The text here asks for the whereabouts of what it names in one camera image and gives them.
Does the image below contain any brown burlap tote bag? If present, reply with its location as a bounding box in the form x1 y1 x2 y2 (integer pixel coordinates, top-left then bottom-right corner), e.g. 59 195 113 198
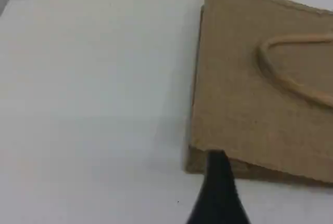
183 0 333 185

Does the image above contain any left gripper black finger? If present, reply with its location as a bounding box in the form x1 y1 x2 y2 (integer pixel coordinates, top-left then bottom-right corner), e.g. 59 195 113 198
185 150 252 224

